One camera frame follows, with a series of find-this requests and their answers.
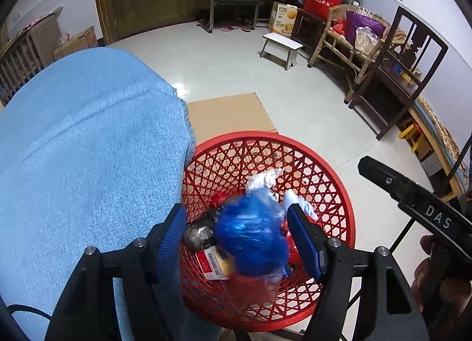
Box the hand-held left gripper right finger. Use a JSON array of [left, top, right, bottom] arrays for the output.
[[287, 203, 430, 341]]

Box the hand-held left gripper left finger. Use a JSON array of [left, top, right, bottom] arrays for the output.
[[44, 203, 189, 341]]

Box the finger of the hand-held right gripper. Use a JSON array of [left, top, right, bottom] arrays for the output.
[[358, 155, 411, 202]]

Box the red plastic bag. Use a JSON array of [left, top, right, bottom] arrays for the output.
[[209, 193, 308, 268]]

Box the black plastic bag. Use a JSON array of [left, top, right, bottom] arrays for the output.
[[183, 208, 219, 250]]

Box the labelled paper package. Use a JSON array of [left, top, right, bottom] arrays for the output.
[[195, 245, 237, 282]]

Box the light blue plastic bag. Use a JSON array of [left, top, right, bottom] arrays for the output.
[[282, 189, 319, 222]]

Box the white plastic bag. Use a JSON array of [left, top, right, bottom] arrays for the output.
[[245, 168, 284, 195]]

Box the red plastic basket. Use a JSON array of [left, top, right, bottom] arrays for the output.
[[179, 131, 357, 333]]

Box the person's right hand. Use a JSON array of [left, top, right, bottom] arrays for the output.
[[412, 234, 472, 313]]

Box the yellow toy stool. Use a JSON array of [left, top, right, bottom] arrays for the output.
[[398, 122, 424, 155]]

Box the long wooden bench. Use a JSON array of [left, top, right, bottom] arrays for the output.
[[407, 99, 472, 202]]

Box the rattan chair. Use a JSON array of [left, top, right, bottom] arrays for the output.
[[307, 4, 399, 84]]

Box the flat cardboard sheet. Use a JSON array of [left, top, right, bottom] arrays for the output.
[[185, 92, 278, 145]]

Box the clear plastic bag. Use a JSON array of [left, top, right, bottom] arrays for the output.
[[355, 26, 384, 53]]

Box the blue tablecloth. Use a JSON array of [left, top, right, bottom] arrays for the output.
[[0, 48, 196, 341]]

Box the small red bag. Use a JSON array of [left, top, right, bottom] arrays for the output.
[[330, 18, 348, 36]]

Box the tall dark wooden chair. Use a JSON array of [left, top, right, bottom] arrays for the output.
[[344, 5, 450, 142]]

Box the purple bag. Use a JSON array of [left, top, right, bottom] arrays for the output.
[[344, 11, 386, 45]]

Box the dark wooden cabinet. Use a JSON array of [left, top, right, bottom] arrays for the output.
[[291, 8, 331, 53]]

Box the small white stool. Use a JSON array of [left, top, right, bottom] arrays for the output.
[[260, 32, 303, 70]]

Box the orange print cardboard box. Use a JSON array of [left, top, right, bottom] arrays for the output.
[[267, 1, 299, 38]]

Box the flat cardboard box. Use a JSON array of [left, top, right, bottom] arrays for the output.
[[53, 25, 100, 62]]

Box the wooden crib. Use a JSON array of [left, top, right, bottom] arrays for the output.
[[0, 7, 63, 106]]

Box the black cable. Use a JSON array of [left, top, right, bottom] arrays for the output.
[[6, 304, 54, 322]]

